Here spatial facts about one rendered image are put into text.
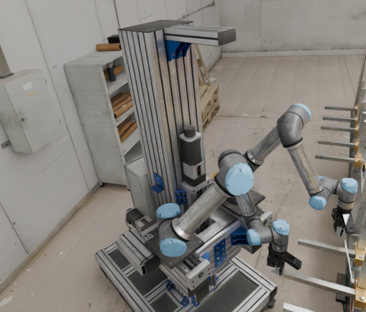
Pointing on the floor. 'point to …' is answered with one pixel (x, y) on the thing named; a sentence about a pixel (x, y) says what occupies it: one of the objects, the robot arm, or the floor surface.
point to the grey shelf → (93, 129)
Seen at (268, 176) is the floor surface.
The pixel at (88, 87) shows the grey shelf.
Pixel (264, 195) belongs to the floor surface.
